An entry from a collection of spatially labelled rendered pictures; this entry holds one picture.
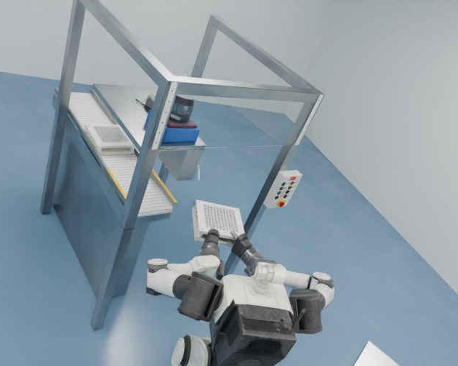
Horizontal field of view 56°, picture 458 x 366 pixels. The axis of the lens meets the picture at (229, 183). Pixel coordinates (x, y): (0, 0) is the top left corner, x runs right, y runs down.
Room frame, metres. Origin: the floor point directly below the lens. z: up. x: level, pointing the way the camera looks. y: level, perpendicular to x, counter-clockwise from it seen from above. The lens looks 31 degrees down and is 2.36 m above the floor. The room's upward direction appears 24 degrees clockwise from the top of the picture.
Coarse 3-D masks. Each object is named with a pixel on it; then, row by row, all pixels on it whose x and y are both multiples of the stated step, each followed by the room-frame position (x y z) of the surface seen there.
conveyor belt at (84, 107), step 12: (72, 96) 2.72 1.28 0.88; (84, 96) 2.80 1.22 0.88; (72, 108) 2.56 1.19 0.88; (84, 108) 2.63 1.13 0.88; (96, 108) 2.70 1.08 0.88; (84, 120) 2.48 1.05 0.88; (96, 120) 2.54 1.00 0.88; (108, 120) 2.61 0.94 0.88; (108, 156) 2.20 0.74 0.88; (120, 156) 2.25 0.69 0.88; (132, 156) 2.31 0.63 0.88; (120, 168) 2.13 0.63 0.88; (132, 168) 2.18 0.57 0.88; (120, 180) 2.02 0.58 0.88; (156, 192) 2.05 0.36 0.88; (144, 204) 1.90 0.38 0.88; (156, 204) 1.95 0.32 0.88; (168, 204) 1.99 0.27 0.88
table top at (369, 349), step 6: (366, 348) 1.55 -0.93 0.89; (372, 348) 1.57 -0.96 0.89; (360, 354) 1.50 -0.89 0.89; (366, 354) 1.51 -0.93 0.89; (372, 354) 1.53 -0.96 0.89; (378, 354) 1.54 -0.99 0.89; (384, 354) 1.56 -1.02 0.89; (360, 360) 1.46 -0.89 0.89; (366, 360) 1.48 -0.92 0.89; (372, 360) 1.49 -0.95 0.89; (378, 360) 1.51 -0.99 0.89; (384, 360) 1.52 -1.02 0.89; (390, 360) 1.54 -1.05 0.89
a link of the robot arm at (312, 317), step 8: (320, 296) 1.31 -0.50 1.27; (304, 304) 1.23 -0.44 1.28; (312, 304) 1.23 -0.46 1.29; (320, 304) 1.27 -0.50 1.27; (312, 312) 1.22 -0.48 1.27; (320, 312) 1.24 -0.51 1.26; (304, 320) 1.20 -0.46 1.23; (312, 320) 1.20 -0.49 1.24; (320, 320) 1.22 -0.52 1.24; (304, 328) 1.19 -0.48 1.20; (312, 328) 1.19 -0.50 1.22
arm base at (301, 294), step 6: (294, 294) 1.25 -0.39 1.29; (300, 294) 1.25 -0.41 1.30; (306, 294) 1.25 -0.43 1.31; (312, 294) 1.25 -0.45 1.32; (318, 294) 1.27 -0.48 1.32; (294, 300) 1.23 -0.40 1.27; (294, 306) 1.22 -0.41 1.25; (294, 312) 1.21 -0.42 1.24; (294, 318) 1.20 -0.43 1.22; (294, 330) 1.18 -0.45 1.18; (300, 330) 1.18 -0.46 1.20; (306, 330) 1.18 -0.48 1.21; (312, 330) 1.18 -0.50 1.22; (318, 330) 1.19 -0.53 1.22
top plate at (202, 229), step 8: (200, 200) 1.87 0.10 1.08; (200, 208) 1.80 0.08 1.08; (232, 208) 1.92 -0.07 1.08; (200, 216) 1.74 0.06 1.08; (240, 216) 1.88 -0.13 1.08; (200, 224) 1.68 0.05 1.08; (240, 224) 1.81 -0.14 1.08; (200, 232) 1.64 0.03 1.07; (224, 232) 1.69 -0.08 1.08; (240, 232) 1.75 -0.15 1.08
